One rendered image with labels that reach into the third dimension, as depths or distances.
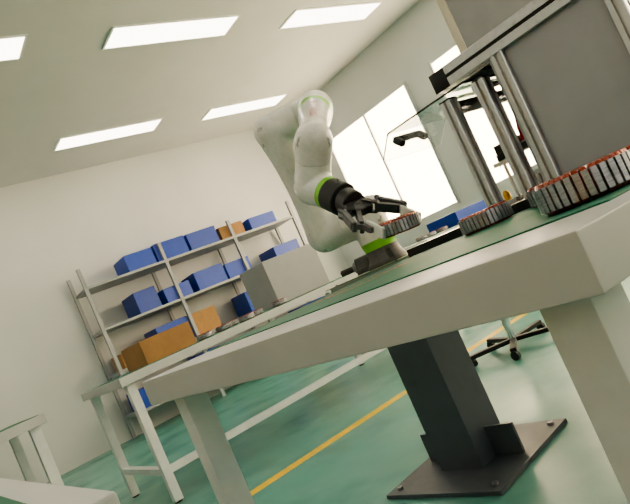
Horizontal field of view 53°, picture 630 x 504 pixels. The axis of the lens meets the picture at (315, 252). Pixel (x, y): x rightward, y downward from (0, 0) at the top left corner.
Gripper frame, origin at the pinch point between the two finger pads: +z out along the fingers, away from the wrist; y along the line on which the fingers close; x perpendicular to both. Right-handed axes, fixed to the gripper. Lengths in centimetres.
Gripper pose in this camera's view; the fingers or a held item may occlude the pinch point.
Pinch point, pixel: (397, 223)
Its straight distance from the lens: 154.7
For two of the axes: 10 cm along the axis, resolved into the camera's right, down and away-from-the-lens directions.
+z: 6.0, 3.4, -7.2
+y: -7.9, 3.4, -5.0
